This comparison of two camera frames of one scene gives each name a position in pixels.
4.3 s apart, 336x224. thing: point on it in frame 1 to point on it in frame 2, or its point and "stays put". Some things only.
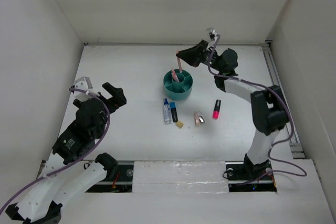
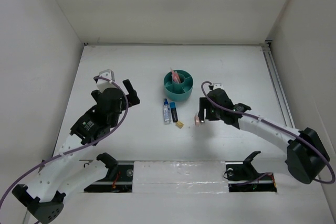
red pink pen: [174, 75] stays put
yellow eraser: [179, 124] stays put
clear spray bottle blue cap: [166, 112] stays put
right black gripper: [192, 55] to [205, 104]
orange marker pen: [179, 63] to [177, 77]
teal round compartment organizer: [178, 91] stays put
